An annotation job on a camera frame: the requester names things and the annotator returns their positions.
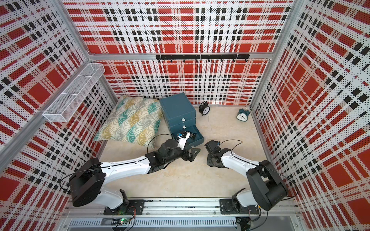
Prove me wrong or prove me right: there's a teal drawer cabinet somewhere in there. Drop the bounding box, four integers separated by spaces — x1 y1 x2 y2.
160 92 196 133

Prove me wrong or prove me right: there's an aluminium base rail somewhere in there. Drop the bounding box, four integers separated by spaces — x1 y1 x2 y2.
57 197 306 231

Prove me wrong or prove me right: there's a black wall hook rail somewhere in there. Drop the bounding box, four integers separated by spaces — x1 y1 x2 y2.
155 54 250 62

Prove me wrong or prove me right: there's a patterned green yellow pillow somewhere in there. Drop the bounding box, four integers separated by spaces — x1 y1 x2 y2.
94 95 163 148

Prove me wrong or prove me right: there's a white wire mesh basket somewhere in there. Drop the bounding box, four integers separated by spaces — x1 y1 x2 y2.
42 63 104 122

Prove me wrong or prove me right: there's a teal alarm clock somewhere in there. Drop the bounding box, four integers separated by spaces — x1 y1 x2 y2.
236 108 250 122

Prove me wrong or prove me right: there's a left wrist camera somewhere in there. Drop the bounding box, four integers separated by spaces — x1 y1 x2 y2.
177 131 191 150

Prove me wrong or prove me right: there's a green circuit board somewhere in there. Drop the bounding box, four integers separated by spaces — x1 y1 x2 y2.
111 218 131 227

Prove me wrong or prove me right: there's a teal bottom drawer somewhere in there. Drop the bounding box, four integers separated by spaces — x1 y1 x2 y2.
172 125 204 150

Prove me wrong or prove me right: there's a black alarm clock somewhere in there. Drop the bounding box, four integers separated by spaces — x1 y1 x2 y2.
199 101 210 116

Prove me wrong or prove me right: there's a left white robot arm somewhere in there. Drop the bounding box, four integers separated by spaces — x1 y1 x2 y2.
69 139 200 210

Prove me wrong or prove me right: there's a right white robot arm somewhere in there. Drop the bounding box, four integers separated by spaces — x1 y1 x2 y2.
205 140 298 214

